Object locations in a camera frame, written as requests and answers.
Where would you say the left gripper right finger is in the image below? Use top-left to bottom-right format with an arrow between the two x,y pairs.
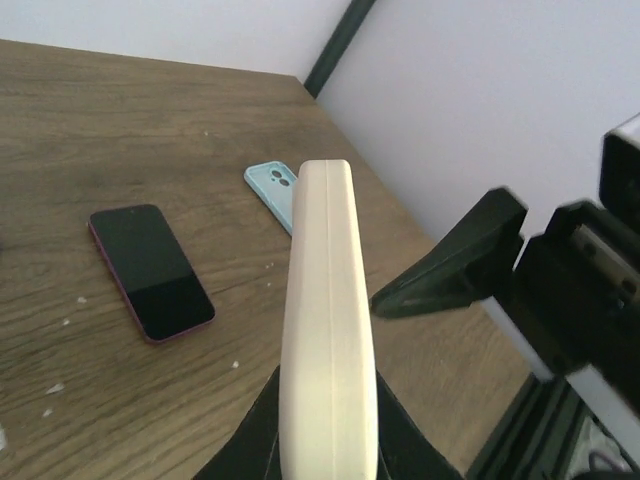
376,372 -> 463,480

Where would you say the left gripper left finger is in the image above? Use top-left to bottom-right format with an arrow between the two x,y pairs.
194,366 -> 282,480

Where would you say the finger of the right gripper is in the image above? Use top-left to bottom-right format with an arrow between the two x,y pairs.
370,187 -> 527,319

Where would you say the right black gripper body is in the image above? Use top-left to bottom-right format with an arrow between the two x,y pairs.
515,116 -> 639,400

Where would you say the beige phone case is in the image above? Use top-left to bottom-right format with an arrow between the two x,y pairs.
278,160 -> 378,479

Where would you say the magenta phone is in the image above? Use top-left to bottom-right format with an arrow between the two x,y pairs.
88,204 -> 216,343

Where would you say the light blue phone case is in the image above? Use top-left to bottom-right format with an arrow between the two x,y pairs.
243,161 -> 297,234

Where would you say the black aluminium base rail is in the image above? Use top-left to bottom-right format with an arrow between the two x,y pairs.
464,369 -> 640,480

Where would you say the right black frame post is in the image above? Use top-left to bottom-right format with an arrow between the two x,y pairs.
304,0 -> 376,99

